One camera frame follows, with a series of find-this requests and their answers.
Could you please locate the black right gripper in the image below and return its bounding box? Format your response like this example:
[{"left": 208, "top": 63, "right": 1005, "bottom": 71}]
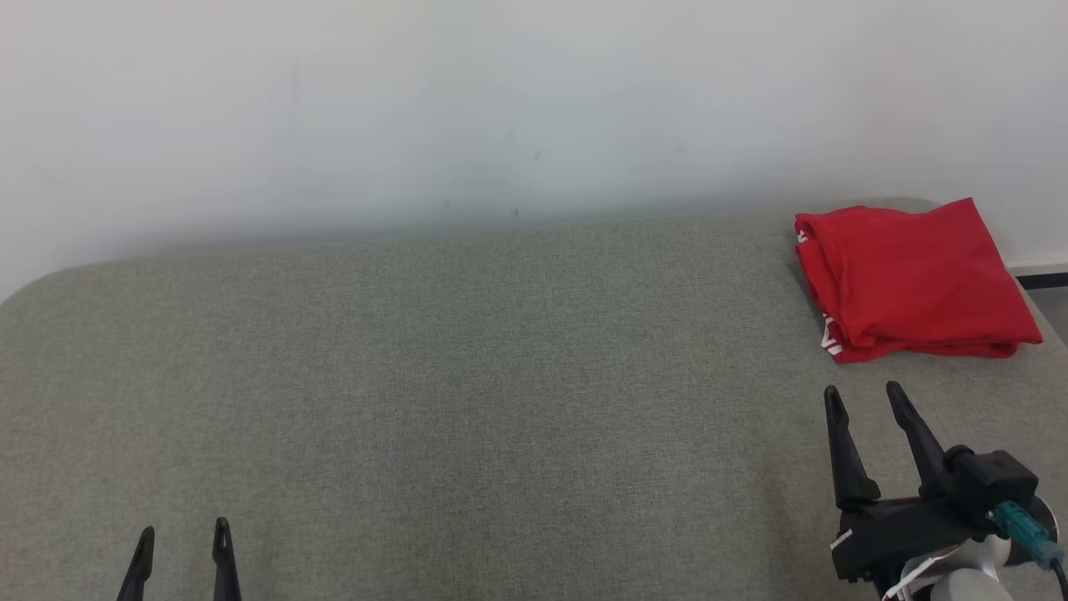
[{"left": 823, "top": 381, "right": 1000, "bottom": 583}]

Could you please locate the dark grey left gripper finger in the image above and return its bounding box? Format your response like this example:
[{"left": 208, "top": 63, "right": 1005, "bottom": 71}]
[
  {"left": 211, "top": 518, "right": 244, "bottom": 601},
  {"left": 117, "top": 526, "right": 157, "bottom": 601}
]

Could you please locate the red jersey with white sleeves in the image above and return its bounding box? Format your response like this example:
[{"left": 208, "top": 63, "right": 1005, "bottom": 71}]
[{"left": 793, "top": 198, "right": 1044, "bottom": 364}]

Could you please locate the teal right camera connector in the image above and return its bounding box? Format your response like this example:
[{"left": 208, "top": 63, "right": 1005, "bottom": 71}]
[{"left": 993, "top": 501, "right": 1065, "bottom": 570}]

